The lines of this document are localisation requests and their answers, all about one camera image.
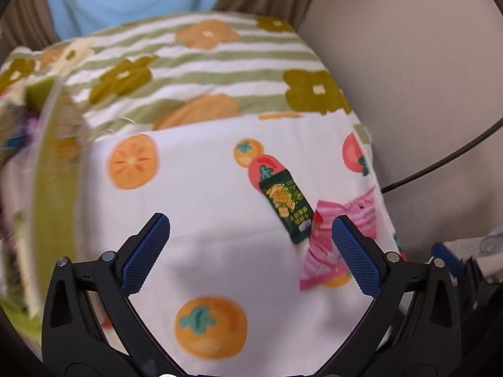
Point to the white fruit print cloth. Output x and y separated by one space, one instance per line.
220 220

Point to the small dark green snack packet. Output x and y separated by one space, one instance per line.
287 206

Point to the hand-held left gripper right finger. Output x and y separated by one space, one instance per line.
355 255

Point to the striped flower blanket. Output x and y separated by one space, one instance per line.
220 70

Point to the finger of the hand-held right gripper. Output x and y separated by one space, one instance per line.
448 258

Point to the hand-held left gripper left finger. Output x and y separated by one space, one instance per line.
145 254

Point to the green storage box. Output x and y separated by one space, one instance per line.
55 180

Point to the pink striped snack packet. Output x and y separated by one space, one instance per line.
324 245

